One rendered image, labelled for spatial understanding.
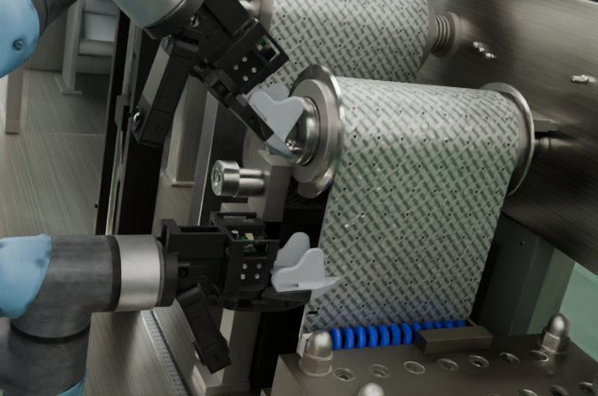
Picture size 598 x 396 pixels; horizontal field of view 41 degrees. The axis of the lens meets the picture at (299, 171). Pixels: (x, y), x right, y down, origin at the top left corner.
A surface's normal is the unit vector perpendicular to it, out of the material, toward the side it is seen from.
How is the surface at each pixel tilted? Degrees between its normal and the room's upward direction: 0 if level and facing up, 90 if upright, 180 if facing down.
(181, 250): 90
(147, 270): 61
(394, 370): 0
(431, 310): 90
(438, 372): 0
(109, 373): 0
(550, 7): 90
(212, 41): 90
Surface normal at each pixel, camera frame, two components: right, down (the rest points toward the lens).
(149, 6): 0.01, 0.66
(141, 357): 0.18, -0.93
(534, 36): -0.90, -0.02
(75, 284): 0.43, 0.14
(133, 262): 0.40, -0.41
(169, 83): 0.37, 0.42
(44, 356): 0.16, 0.36
